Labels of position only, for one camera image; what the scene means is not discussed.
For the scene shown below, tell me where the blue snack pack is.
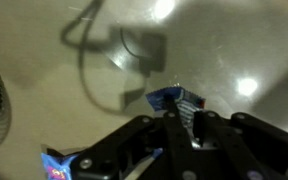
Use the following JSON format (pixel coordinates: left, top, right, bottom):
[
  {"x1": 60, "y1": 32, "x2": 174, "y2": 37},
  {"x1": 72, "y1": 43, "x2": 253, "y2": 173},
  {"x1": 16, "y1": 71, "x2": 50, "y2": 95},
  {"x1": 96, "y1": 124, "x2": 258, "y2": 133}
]
[
  {"x1": 39, "y1": 143, "x2": 82, "y2": 180},
  {"x1": 145, "y1": 86, "x2": 206, "y2": 130}
]

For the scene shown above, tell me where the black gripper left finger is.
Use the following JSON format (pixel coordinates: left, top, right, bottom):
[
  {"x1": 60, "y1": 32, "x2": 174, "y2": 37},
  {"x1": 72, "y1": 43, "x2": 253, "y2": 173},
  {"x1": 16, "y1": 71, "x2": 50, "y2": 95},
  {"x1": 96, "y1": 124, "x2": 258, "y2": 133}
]
[{"x1": 71, "y1": 94, "x2": 198, "y2": 180}]

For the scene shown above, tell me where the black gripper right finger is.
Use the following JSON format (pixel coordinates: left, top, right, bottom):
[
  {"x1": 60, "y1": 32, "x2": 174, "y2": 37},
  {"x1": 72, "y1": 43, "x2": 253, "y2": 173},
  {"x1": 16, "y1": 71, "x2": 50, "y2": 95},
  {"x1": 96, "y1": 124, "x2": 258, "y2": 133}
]
[{"x1": 193, "y1": 109, "x2": 288, "y2": 180}]

